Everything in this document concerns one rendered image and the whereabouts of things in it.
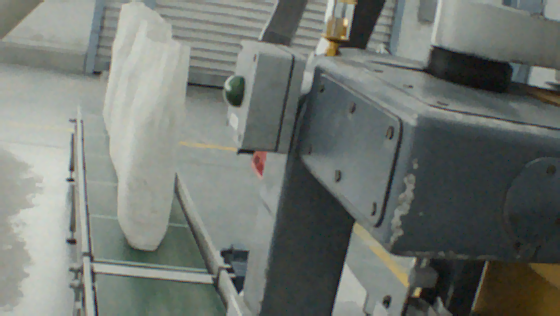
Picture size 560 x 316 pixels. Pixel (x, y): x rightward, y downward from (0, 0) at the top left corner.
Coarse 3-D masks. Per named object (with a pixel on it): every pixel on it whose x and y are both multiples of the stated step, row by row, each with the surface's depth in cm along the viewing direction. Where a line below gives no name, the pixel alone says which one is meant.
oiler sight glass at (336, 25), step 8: (328, 8) 74; (336, 8) 73; (344, 8) 73; (352, 8) 74; (328, 16) 74; (336, 16) 73; (344, 16) 73; (352, 16) 74; (328, 24) 74; (336, 24) 73; (344, 24) 73; (328, 32) 74; (336, 32) 74; (344, 32) 74
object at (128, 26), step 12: (132, 12) 387; (144, 12) 383; (120, 24) 406; (132, 24) 387; (120, 36) 402; (132, 36) 387; (120, 48) 393; (120, 60) 394; (120, 72) 394; (108, 84) 419; (108, 96) 400; (108, 108) 399; (108, 120) 401; (108, 132) 407
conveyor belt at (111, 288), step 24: (120, 288) 234; (144, 288) 238; (168, 288) 242; (192, 288) 246; (96, 312) 232; (120, 312) 218; (144, 312) 222; (168, 312) 225; (192, 312) 229; (216, 312) 232
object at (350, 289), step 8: (344, 272) 100; (344, 280) 100; (352, 280) 98; (344, 288) 100; (352, 288) 98; (360, 288) 95; (336, 296) 102; (344, 296) 100; (352, 296) 97; (360, 296) 95; (368, 296) 93; (360, 304) 95
